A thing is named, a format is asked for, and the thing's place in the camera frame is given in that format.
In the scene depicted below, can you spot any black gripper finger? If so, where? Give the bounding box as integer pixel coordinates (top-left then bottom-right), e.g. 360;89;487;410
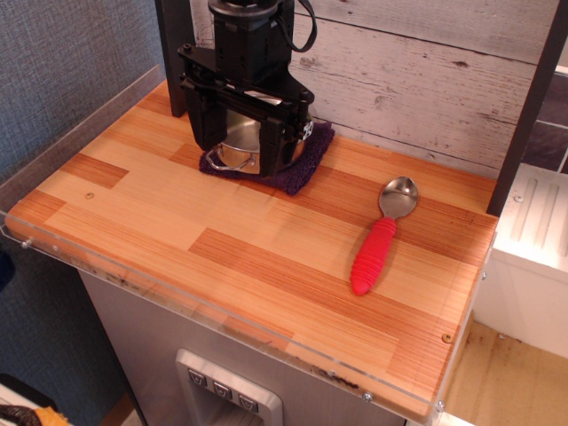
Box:
259;117;298;178
181;79;227;151

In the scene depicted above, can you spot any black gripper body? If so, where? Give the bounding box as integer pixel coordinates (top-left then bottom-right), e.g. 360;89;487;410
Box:
178;7;315;127

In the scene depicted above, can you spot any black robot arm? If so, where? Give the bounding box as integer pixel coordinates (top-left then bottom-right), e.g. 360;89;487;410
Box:
178;1;318;178

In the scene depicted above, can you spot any stainless steel pot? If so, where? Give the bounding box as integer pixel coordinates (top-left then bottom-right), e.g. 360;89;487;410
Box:
205;108;314;177

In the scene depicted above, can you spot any purple knitted cloth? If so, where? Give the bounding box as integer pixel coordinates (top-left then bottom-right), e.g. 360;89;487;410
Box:
199;122;335;195

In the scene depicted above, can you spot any clear acrylic edge guard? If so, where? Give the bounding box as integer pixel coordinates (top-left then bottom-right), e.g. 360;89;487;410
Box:
6;204;496;425

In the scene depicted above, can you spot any grey toy fridge cabinet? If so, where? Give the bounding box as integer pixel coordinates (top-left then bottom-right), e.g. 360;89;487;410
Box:
80;272;406;425

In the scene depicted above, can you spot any silver dispenser panel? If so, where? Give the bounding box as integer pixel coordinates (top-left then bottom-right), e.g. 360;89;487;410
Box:
175;349;284;425

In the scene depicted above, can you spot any white toy sink unit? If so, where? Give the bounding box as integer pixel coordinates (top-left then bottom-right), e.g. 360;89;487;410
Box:
472;65;568;359

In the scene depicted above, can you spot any yellow object bottom left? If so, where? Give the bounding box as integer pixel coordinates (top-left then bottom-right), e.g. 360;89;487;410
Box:
0;402;72;426

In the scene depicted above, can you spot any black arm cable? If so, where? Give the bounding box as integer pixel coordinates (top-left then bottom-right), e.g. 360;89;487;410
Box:
273;0;319;54

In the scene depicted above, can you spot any red-handled metal spoon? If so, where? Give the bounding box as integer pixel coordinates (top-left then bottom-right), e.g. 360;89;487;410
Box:
350;177;418;296

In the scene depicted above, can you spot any dark right post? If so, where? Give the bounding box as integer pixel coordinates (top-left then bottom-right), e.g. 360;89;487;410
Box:
486;0;567;217

